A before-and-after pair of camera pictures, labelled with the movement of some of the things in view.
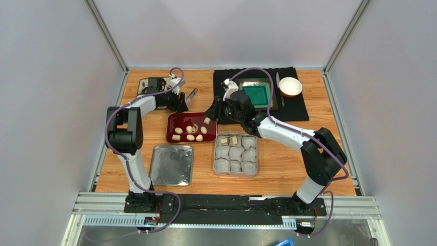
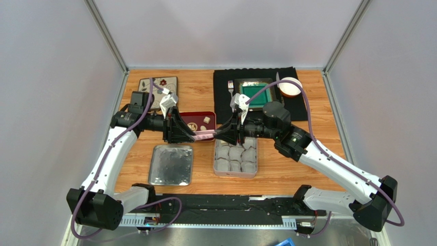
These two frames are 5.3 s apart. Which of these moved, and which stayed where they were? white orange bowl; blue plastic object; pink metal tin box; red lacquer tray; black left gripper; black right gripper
Moved: black right gripper; black left gripper
Stayed: white orange bowl; pink metal tin box; blue plastic object; red lacquer tray
